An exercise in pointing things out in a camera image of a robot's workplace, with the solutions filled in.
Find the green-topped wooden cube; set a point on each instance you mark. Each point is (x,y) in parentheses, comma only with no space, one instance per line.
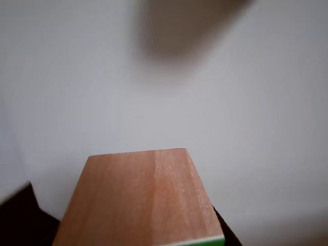
(143,200)

